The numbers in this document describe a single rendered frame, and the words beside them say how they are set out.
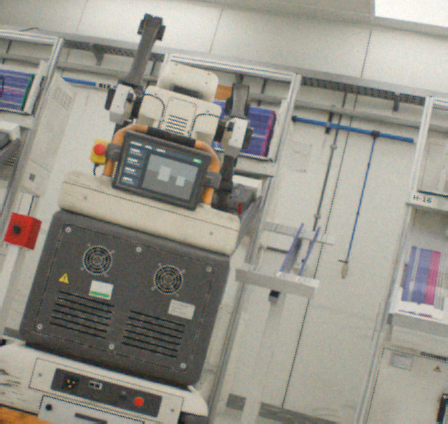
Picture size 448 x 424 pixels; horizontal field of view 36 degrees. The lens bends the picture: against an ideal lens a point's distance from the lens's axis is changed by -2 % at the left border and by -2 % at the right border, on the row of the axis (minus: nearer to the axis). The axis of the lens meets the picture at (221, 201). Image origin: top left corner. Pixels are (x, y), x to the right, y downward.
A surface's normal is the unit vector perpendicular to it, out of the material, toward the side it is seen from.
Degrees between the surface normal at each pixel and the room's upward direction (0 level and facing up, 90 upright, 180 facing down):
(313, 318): 90
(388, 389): 90
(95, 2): 90
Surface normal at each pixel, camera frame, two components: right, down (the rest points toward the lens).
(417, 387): -0.21, -0.24
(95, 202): 0.12, -0.16
